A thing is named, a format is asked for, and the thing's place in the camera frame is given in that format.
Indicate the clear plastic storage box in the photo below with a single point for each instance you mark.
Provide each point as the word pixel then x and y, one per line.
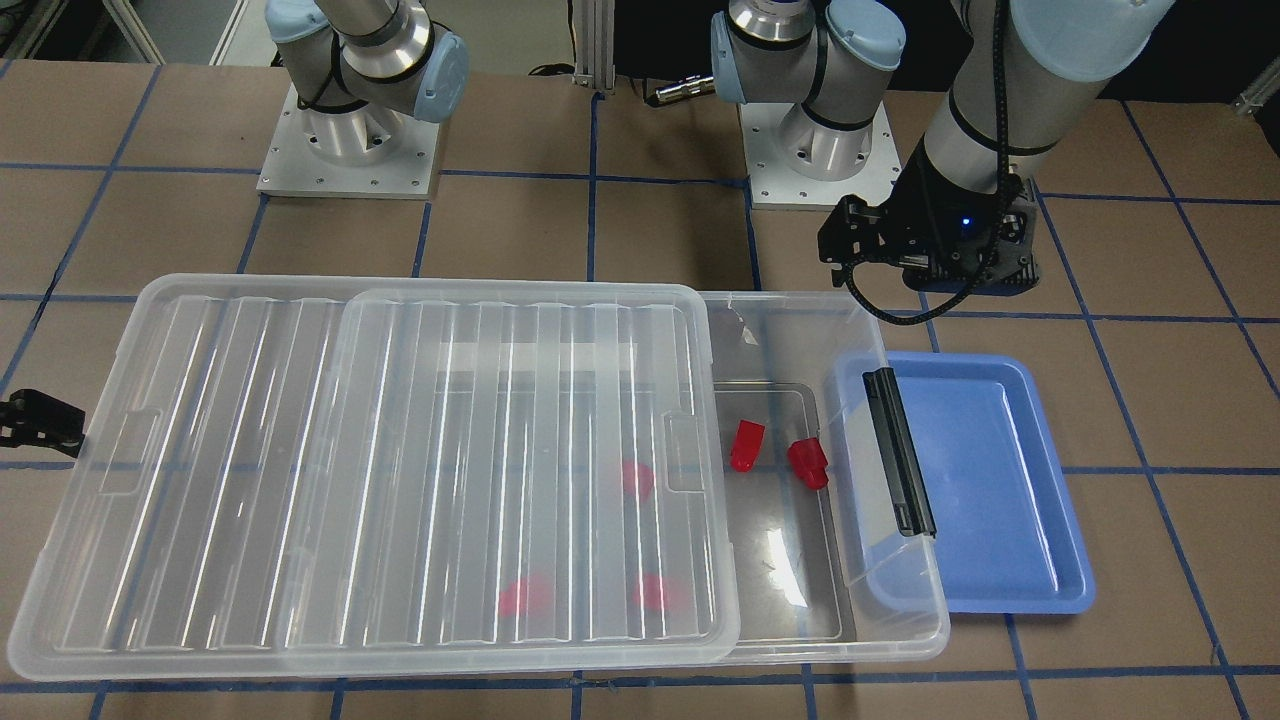
pixel 761 499

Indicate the clear plastic box lid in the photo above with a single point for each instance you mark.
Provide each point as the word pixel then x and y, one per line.
pixel 295 475

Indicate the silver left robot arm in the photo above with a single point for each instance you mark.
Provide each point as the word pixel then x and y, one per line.
pixel 1032 70

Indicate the black box latch handle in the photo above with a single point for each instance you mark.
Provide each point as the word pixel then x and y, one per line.
pixel 902 470

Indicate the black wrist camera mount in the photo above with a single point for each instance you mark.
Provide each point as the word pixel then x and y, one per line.
pixel 851 236

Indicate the red block front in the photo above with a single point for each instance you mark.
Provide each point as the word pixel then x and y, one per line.
pixel 528 595
pixel 654 593

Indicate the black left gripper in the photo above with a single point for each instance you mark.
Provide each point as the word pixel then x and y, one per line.
pixel 926 222

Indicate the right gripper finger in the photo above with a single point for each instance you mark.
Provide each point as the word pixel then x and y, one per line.
pixel 32 418

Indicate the red block under lid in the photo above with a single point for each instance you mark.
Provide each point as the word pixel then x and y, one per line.
pixel 638 479

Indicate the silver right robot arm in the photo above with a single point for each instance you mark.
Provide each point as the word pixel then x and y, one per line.
pixel 117 174

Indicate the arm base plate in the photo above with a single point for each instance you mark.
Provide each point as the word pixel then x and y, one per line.
pixel 369 153
pixel 794 164

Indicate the blue plastic tray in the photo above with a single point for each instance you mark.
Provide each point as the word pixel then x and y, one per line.
pixel 1008 541

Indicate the red block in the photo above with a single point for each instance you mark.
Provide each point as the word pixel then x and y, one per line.
pixel 638 479
pixel 809 463
pixel 747 445
pixel 654 593
pixel 528 595

